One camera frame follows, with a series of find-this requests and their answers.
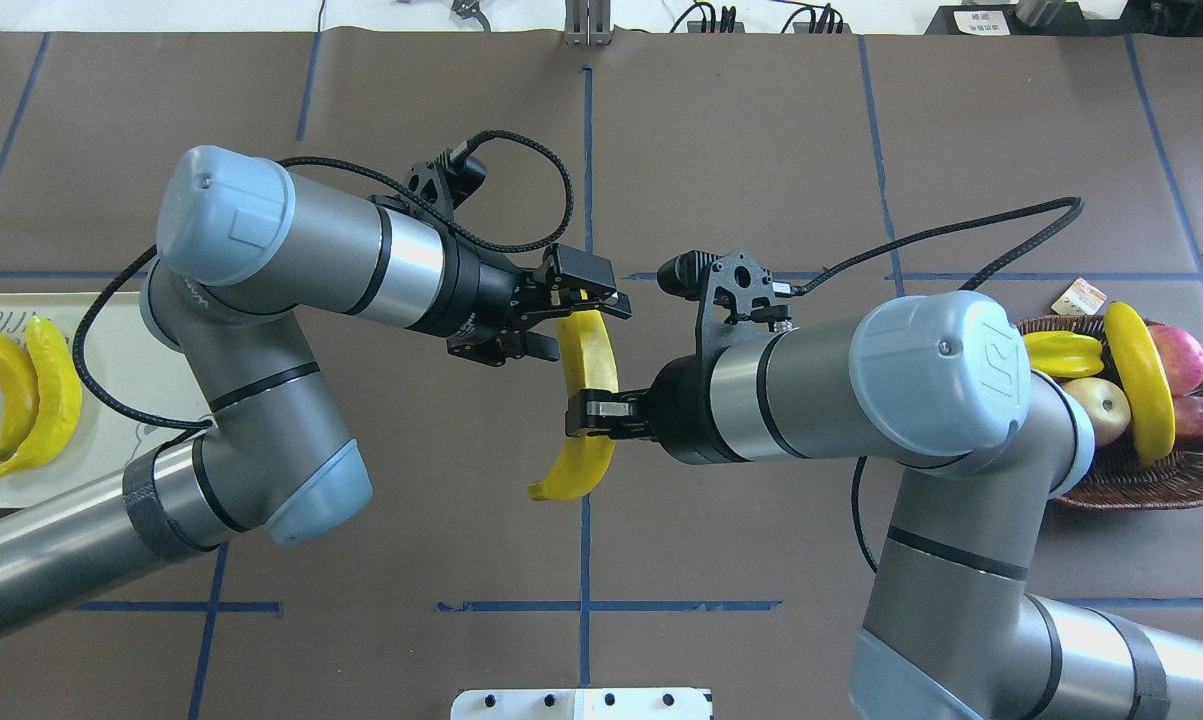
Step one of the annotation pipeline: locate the black right camera cable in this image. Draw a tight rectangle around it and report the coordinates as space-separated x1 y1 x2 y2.
774 196 1086 575

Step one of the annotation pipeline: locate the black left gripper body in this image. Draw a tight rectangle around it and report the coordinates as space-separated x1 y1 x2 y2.
408 236 555 365

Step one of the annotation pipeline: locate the white paper price tag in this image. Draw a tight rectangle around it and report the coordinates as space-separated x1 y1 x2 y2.
1050 276 1108 316

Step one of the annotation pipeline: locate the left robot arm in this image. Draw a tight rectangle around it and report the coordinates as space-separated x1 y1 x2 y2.
0 132 630 639

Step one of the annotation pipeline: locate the red pink apple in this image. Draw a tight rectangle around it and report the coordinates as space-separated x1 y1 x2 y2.
1148 325 1203 395

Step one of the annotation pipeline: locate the aluminium frame post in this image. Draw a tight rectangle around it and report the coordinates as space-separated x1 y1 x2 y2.
563 0 614 47

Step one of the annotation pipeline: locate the pale peach fruit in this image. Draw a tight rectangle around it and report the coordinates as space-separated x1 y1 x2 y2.
1061 377 1132 448

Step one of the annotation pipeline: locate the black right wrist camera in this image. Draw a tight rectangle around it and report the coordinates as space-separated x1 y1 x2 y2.
656 250 792 368

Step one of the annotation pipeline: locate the brown wicker basket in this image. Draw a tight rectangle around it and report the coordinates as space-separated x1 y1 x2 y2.
1017 315 1203 511

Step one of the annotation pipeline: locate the yellow star fruit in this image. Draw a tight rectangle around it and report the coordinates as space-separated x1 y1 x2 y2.
1023 331 1106 379

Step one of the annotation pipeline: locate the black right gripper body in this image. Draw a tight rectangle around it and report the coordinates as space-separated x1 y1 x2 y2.
621 356 737 465

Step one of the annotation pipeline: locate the yellow banana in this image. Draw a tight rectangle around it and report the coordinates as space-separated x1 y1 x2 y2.
0 315 83 478
525 310 620 501
0 332 38 462
1104 302 1177 466

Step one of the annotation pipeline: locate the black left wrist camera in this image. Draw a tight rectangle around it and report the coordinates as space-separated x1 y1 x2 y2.
405 151 487 220

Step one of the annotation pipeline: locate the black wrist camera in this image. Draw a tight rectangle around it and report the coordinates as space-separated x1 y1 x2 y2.
405 151 487 220
656 250 792 368

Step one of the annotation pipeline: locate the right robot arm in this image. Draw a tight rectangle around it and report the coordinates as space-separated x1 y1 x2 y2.
557 291 1203 719

